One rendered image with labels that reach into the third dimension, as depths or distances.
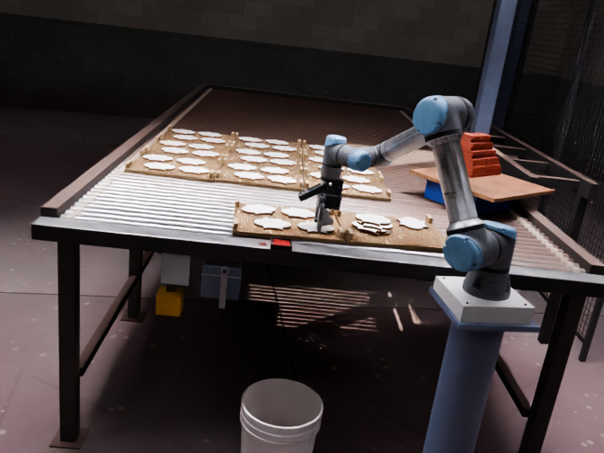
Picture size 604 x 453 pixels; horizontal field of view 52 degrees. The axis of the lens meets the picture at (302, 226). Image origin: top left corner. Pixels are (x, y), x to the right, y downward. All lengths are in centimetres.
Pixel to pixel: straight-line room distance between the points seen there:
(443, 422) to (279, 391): 64
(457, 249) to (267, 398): 101
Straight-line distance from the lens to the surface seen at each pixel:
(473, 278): 203
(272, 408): 250
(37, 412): 291
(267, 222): 232
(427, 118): 190
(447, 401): 220
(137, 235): 220
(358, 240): 228
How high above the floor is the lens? 170
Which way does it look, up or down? 19 degrees down
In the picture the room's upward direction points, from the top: 7 degrees clockwise
